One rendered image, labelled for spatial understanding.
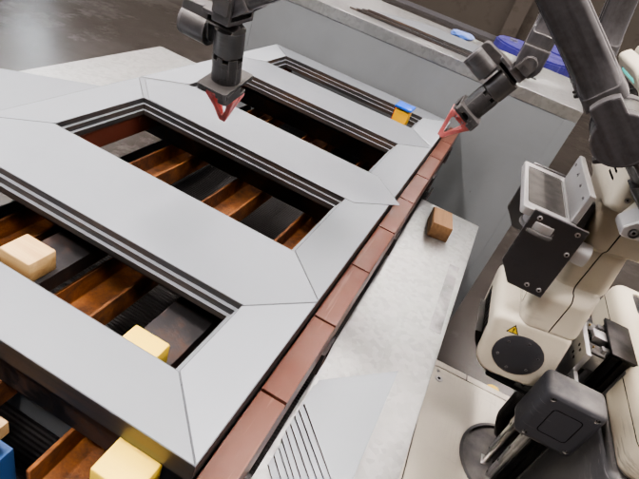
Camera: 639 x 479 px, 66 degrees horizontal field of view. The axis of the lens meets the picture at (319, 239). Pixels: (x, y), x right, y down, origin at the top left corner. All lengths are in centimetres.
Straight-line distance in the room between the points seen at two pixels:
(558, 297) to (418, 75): 111
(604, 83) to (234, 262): 60
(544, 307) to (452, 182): 102
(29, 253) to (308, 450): 52
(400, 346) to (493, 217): 107
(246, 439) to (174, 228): 39
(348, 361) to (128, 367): 46
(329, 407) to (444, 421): 75
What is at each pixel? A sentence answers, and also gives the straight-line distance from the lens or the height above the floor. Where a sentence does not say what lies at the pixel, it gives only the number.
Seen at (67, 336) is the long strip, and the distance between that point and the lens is 70.
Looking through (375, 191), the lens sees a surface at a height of 85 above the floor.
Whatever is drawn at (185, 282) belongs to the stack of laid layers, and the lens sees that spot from 80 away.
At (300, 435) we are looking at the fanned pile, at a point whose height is 71.
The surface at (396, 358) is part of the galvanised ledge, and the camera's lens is 104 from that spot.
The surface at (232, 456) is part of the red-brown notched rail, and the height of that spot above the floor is 83.
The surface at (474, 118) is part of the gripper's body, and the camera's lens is 123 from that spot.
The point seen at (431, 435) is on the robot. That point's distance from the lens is 151.
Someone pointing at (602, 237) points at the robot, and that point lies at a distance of 105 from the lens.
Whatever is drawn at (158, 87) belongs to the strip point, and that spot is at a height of 85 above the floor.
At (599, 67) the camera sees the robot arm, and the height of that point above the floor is 130.
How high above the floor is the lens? 138
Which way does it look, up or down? 34 degrees down
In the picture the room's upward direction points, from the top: 21 degrees clockwise
